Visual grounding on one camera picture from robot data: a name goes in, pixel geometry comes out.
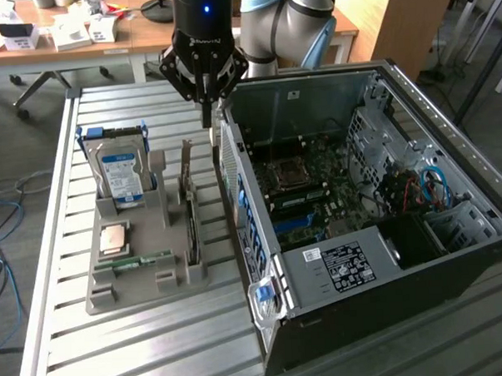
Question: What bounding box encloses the grey floor cable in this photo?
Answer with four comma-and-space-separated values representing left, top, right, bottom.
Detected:
0, 169, 55, 196

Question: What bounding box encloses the wooden office desk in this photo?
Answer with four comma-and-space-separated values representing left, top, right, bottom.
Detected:
128, 0, 362, 84
0, 0, 137, 121

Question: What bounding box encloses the metal CPU socket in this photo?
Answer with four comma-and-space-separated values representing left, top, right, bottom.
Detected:
272, 156, 313, 190

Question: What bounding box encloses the grey plastic parts rack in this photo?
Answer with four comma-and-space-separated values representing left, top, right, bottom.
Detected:
77, 146, 214, 316

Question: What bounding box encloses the green graphics card black fan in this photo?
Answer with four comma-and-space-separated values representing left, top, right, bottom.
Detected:
176, 138, 204, 270

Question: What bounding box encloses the hard disk with blue caddy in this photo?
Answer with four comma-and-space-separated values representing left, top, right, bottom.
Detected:
76, 120, 153, 211

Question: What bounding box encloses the blue expansion slot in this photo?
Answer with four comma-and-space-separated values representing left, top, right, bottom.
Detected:
271, 215, 313, 235

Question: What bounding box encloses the black monitor stand base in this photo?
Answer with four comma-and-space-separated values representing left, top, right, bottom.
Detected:
140, 0, 176, 24

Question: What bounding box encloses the copper-toned CPU chip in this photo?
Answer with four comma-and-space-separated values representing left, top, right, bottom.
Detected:
98, 225, 128, 256

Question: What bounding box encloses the red wire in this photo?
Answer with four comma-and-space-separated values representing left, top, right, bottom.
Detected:
404, 176, 428, 211

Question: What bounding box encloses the white box with label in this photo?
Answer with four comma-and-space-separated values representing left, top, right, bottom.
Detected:
87, 14, 120, 44

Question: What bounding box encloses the white box black lid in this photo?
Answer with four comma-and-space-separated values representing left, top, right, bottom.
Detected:
0, 22, 41, 52

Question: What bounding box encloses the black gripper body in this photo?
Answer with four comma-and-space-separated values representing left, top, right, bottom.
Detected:
168, 0, 237, 77

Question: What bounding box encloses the wooden cabinet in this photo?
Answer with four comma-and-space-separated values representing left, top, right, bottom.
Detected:
367, 0, 465, 84

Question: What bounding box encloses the blue data wire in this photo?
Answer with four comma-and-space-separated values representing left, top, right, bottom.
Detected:
419, 166, 453, 213

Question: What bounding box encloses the silver disk bay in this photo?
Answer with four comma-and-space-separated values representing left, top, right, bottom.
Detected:
421, 198, 500, 259

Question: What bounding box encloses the blue floor cable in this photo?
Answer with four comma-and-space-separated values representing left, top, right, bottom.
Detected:
0, 254, 27, 354
0, 187, 26, 248

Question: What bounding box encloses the white cardboard box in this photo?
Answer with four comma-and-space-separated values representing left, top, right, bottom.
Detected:
51, 13, 92, 52

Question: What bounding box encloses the grey power supply unit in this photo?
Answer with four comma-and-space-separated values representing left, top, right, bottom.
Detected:
280, 225, 405, 310

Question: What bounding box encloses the blue case latch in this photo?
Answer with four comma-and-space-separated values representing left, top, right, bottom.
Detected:
254, 283, 273, 304

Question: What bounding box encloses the green RAM stick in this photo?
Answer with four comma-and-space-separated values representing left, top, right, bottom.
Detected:
93, 249, 175, 273
271, 187, 332, 210

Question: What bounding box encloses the black open PC case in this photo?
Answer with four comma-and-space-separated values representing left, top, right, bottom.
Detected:
206, 54, 502, 376

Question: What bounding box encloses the perforated metal drive cage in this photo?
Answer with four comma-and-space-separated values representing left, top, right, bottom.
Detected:
342, 72, 427, 189

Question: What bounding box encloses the green motherboard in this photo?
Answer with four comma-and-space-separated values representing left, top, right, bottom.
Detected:
248, 132, 380, 254

